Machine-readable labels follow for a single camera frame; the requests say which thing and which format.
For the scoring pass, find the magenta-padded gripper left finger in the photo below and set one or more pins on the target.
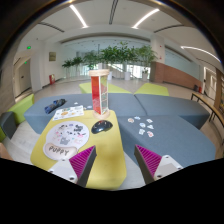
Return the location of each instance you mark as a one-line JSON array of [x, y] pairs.
[[81, 163]]

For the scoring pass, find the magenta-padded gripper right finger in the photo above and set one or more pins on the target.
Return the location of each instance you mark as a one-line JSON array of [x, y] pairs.
[[150, 161]]

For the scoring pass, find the black computer mouse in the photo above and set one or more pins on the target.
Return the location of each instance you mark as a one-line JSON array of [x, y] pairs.
[[101, 126]]

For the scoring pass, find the round white printed mouse pad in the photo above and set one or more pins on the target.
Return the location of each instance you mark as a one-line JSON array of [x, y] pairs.
[[66, 136]]

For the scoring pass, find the small paper stickers group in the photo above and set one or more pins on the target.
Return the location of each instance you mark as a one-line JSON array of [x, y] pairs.
[[142, 125]]

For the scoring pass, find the dark blue folded umbrella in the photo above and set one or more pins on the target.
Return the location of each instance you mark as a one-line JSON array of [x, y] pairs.
[[55, 105]]

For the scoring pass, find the long grey upholstered bench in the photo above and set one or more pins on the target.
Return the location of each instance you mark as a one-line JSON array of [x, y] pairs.
[[36, 116]]

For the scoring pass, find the red prism tower wooden ends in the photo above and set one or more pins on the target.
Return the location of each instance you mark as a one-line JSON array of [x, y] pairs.
[[98, 93]]

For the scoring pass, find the yellow-green upholstered bench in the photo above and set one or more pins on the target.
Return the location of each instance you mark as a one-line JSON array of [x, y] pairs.
[[85, 88], [151, 89]]

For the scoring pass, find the tan wooden stool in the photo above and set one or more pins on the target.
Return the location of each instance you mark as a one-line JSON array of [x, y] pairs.
[[5, 151]]

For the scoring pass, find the lime green seat block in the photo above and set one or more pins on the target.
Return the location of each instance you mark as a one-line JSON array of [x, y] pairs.
[[20, 108], [2, 135]]

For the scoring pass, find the wooden slat bench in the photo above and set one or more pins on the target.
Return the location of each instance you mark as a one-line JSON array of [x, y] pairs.
[[203, 98]]

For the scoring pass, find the dark grey seat block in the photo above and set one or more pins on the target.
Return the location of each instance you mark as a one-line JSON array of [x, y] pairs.
[[7, 123]]

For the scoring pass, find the red fire extinguisher box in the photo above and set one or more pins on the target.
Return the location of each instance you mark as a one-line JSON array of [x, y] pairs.
[[52, 79]]

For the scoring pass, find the potted green plants row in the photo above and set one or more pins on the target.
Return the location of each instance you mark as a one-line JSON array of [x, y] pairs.
[[115, 53]]

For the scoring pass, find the green exit sign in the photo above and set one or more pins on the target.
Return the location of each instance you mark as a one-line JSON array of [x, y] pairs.
[[29, 47]]

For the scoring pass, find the ceiling strip lights group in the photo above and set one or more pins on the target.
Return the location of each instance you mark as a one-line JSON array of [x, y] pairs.
[[78, 16]]

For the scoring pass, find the framed wall plaque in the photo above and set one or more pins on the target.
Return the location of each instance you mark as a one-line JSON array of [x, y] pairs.
[[52, 56]]

